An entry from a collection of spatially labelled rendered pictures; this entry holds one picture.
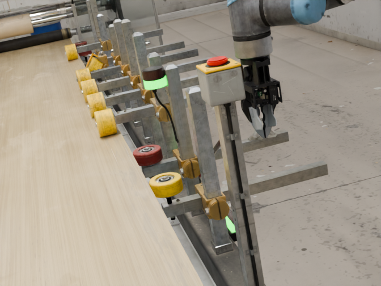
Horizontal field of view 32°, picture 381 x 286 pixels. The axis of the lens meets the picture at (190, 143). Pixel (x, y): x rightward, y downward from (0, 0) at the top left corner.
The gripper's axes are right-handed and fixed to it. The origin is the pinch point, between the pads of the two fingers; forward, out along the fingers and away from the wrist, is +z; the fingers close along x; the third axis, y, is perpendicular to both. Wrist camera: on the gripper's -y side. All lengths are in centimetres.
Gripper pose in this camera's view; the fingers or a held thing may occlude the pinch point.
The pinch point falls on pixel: (263, 132)
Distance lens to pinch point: 167.5
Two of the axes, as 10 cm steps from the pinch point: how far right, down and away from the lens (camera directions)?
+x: 9.5, -2.4, 2.0
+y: 2.6, 2.7, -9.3
